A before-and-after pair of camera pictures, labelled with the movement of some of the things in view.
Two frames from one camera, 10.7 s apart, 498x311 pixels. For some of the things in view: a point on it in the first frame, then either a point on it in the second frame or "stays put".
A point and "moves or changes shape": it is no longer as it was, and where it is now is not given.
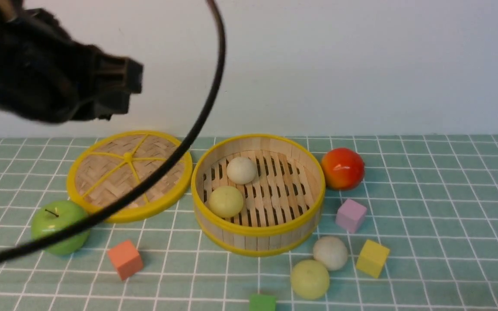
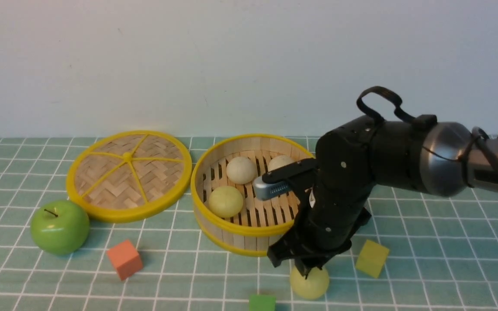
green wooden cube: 262,302 stays put
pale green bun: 225,201 stays put
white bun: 241,170 stays put
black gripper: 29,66 -> 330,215
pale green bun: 310,279 stays put
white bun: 331,251 moves or changes shape
